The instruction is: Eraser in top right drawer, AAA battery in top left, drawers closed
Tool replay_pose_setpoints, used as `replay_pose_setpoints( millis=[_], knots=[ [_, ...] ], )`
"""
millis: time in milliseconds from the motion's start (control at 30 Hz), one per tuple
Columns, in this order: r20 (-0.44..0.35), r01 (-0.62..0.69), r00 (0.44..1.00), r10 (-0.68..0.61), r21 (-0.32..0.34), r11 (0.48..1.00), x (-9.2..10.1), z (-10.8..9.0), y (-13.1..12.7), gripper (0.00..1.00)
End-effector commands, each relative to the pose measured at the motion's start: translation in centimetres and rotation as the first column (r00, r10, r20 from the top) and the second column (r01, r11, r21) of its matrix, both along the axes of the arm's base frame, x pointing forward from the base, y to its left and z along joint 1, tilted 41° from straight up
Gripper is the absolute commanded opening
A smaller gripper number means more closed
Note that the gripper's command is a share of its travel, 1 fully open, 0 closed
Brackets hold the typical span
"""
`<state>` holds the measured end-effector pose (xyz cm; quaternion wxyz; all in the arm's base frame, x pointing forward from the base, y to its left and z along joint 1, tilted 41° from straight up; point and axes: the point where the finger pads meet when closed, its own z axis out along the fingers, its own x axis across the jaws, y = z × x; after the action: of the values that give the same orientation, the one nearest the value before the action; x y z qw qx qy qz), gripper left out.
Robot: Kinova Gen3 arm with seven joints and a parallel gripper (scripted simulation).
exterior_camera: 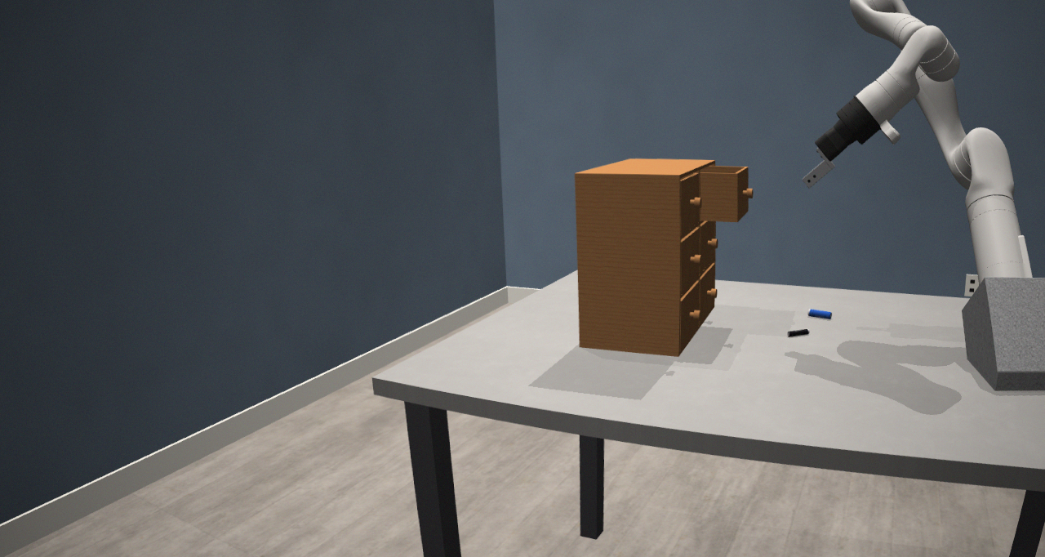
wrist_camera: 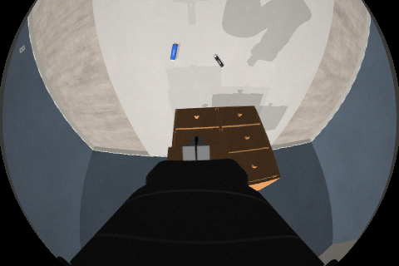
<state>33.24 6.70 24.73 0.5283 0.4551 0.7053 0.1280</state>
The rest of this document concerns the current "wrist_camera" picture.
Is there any small brown wooden chest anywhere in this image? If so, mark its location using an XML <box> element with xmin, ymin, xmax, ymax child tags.
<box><xmin>172</xmin><ymin>106</ymin><xmax>281</xmax><ymax>190</ymax></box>

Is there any blue battery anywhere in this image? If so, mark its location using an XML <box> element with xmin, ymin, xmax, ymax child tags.
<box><xmin>170</xmin><ymin>44</ymin><xmax>178</xmax><ymax>61</ymax></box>

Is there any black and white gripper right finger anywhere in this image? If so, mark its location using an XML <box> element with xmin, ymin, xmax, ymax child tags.
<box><xmin>196</xmin><ymin>136</ymin><xmax>210</xmax><ymax>160</ymax></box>

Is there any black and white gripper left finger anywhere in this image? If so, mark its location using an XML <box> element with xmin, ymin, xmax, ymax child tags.
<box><xmin>182</xmin><ymin>136</ymin><xmax>197</xmax><ymax>160</ymax></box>

